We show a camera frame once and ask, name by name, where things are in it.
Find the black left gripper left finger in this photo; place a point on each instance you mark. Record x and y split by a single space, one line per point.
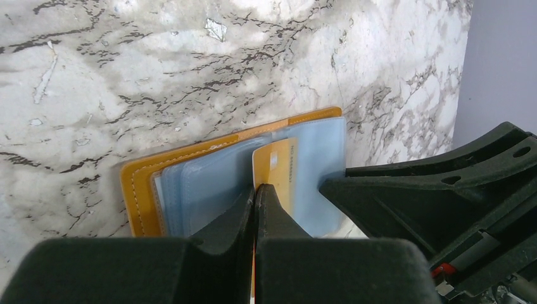
211 266

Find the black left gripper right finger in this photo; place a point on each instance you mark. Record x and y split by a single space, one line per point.
293 267

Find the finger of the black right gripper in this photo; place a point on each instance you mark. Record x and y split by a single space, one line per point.
441 202

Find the yellow leather card holder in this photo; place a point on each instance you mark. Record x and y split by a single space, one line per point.
180 191

